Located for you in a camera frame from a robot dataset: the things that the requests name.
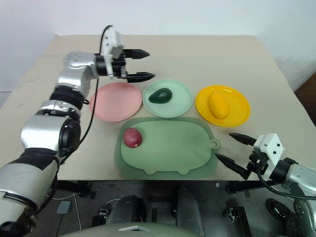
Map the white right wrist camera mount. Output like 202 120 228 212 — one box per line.
253 133 286 179

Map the grey foot pedal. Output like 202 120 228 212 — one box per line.
56 200 73 214

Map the pink plate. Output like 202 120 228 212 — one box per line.
89 82 143 122

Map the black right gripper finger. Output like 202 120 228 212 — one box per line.
229 132 258 146
215 153 247 177

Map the black metal floor bracket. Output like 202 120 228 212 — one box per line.
223 206 253 237

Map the brown wooden furniture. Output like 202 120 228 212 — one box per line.
294 73 316 100

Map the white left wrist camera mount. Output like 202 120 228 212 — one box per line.
101 26 124 78

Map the dark green avocado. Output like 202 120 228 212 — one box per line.
148 87 173 104

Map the white floor cable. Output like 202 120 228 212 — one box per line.
53 193 82 237

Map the dark rounded robot leg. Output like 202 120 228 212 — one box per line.
172 187 206 237
107 195 147 226

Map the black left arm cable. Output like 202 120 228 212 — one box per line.
59 24 114 165

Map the light green plate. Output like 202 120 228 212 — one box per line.
142 79 194 119

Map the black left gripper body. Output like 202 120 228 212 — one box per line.
111 49 130 79

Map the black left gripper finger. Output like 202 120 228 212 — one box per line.
124 48 151 60
126 72 156 83

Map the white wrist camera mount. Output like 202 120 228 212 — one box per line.
253 133 286 179
101 26 124 78

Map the yellow mango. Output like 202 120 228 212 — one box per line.
207 92 231 119

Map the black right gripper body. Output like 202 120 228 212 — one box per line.
242 147 270 181

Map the green silicone tray mat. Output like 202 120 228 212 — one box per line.
114 116 221 179

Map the grey-green robot torso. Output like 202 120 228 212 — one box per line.
59 221 205 237

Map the red round fruit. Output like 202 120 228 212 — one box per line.
123 127 143 149

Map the yellow plate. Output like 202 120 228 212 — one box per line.
195 84 251 128

